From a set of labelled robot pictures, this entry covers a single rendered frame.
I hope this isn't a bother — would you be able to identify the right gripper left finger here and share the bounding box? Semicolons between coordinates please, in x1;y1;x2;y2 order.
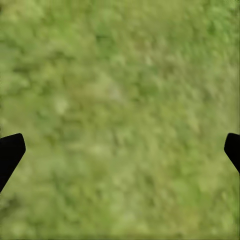
0;133;26;193

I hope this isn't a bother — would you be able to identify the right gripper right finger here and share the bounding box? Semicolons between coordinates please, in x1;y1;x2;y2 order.
224;132;240;173

